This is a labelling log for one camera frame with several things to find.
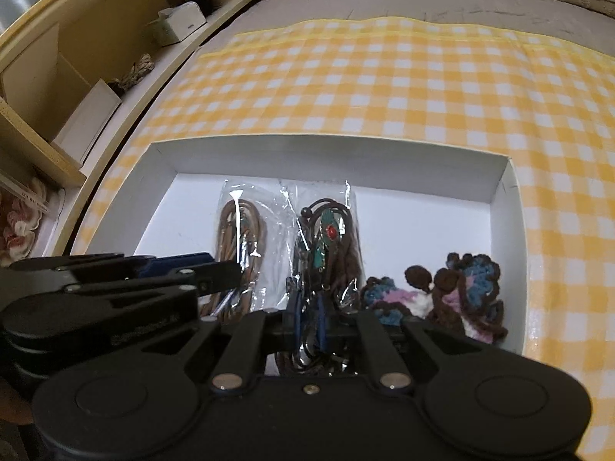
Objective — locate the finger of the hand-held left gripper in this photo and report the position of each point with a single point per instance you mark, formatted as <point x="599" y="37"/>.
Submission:
<point x="216" y="276"/>
<point x="178" y="263"/>

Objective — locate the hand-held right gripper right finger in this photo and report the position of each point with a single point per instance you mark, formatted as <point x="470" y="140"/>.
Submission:
<point x="325" y="321"/>

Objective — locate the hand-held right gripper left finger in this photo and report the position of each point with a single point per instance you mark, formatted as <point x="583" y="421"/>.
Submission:
<point x="291" y="319"/>

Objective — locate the white cardboard box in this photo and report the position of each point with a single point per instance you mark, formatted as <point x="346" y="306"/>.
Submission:
<point x="423" y="211"/>

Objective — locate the brown blue crochet piece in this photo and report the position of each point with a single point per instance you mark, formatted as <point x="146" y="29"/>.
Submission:
<point x="473" y="293"/>

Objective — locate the pink white floral cloth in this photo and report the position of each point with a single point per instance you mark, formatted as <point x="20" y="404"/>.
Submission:
<point x="21" y="221"/>

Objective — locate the flat white card box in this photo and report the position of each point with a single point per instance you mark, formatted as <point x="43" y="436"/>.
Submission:
<point x="89" y="120"/>

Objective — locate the wooden shelf unit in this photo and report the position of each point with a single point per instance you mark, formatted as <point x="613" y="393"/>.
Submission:
<point x="43" y="72"/>

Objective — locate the white tissue box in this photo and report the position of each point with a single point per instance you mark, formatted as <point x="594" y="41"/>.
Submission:
<point x="178" y="23"/>

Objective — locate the yellow checked cloth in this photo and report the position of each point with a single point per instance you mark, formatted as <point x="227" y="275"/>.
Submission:
<point x="384" y="86"/>

